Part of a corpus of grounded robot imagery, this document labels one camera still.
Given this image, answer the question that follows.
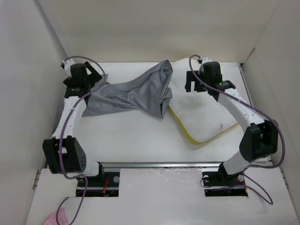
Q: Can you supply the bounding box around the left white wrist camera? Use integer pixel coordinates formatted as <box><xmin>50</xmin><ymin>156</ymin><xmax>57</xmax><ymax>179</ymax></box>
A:
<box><xmin>60</xmin><ymin>59</ymin><xmax>76</xmax><ymax>71</ymax></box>

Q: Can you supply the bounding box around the grey pillowcase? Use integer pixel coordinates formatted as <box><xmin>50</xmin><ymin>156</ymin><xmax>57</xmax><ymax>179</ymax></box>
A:
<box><xmin>83</xmin><ymin>60</ymin><xmax>173</xmax><ymax>119</ymax></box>

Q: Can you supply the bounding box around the pink cloth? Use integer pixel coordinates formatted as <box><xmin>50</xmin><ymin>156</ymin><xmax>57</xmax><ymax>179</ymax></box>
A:
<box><xmin>43</xmin><ymin>209</ymin><xmax>68</xmax><ymax>225</ymax></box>

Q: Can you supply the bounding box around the metal rail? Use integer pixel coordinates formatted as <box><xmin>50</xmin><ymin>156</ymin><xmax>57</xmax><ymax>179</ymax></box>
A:
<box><xmin>98</xmin><ymin>161</ymin><xmax>274</xmax><ymax>169</ymax></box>

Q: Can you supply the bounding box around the white pillow yellow edge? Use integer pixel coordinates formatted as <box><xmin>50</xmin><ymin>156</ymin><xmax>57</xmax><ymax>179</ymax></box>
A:
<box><xmin>168</xmin><ymin>58</ymin><xmax>237</xmax><ymax>145</ymax></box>

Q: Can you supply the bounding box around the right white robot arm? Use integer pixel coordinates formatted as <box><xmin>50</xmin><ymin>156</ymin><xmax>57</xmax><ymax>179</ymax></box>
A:
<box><xmin>185</xmin><ymin>61</ymin><xmax>278</xmax><ymax>185</ymax></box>

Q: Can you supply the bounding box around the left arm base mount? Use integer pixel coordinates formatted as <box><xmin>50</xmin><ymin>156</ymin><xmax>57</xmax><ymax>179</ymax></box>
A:
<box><xmin>75</xmin><ymin>165</ymin><xmax>120</xmax><ymax>197</ymax></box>

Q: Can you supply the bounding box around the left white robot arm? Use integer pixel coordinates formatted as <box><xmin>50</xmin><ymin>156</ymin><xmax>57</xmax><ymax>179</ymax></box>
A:
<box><xmin>42</xmin><ymin>58</ymin><xmax>105</xmax><ymax>186</ymax></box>

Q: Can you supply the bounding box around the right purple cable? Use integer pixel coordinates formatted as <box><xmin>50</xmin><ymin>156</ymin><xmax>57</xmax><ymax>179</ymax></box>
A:
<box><xmin>188</xmin><ymin>55</ymin><xmax>285</xmax><ymax>206</ymax></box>

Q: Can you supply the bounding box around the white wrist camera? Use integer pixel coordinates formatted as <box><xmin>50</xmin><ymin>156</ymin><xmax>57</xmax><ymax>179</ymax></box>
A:
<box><xmin>60</xmin><ymin>59</ymin><xmax>76</xmax><ymax>71</ymax></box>
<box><xmin>198</xmin><ymin>57</ymin><xmax>212</xmax><ymax>64</ymax></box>

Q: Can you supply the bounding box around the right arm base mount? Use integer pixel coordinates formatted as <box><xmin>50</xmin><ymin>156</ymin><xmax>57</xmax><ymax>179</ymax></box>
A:
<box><xmin>201</xmin><ymin>166</ymin><xmax>248</xmax><ymax>197</ymax></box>

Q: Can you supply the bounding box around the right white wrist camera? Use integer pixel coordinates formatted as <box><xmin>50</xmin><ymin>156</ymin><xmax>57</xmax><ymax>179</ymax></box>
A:
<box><xmin>198</xmin><ymin>57</ymin><xmax>212</xmax><ymax>64</ymax></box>

